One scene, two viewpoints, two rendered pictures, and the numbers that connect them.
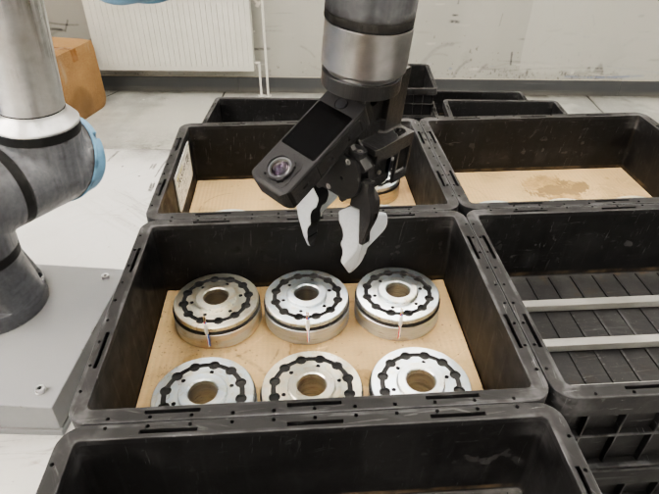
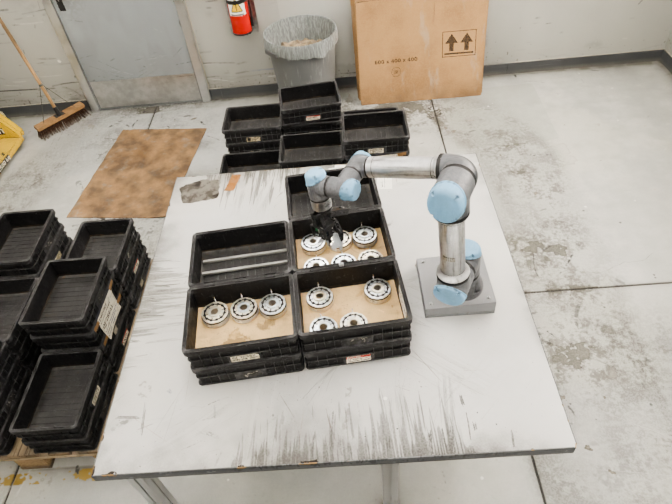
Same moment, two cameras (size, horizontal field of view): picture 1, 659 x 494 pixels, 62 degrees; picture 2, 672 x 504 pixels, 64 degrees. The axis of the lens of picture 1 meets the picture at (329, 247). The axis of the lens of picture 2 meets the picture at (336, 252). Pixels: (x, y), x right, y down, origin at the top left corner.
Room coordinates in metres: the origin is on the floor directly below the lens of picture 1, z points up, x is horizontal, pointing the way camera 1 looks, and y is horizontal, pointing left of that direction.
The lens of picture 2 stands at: (1.98, 0.04, 2.44)
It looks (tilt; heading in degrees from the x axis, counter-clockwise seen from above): 46 degrees down; 182
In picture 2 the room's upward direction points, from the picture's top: 7 degrees counter-clockwise
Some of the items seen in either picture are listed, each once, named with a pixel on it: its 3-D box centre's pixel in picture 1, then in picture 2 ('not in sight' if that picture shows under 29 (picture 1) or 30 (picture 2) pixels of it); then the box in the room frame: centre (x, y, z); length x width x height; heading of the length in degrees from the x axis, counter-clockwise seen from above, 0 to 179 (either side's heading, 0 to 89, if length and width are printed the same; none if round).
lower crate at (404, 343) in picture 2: not in sight; (352, 323); (0.73, 0.04, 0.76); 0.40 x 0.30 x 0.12; 94
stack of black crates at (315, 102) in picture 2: not in sight; (312, 125); (-1.27, -0.10, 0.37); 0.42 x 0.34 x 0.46; 88
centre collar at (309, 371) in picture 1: (311, 386); not in sight; (0.36, 0.02, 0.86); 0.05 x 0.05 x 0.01
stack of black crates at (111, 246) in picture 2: not in sight; (109, 265); (-0.15, -1.29, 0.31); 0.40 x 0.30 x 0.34; 178
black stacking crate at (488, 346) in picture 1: (310, 336); (340, 248); (0.43, 0.02, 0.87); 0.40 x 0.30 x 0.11; 94
